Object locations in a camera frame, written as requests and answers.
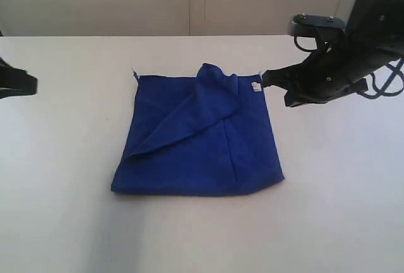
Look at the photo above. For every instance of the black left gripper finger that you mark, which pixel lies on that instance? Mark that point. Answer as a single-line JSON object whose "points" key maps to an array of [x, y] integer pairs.
{"points": [[16, 82]]}

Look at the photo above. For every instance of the blue towel with white label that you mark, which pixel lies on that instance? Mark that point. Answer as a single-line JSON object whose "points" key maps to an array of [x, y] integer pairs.
{"points": [[208, 136]]}

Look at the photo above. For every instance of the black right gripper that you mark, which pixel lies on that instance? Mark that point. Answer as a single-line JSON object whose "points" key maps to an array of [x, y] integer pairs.
{"points": [[364, 61]]}

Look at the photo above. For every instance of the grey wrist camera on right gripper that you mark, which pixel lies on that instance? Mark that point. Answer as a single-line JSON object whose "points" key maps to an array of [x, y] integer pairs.
{"points": [[327, 27]]}

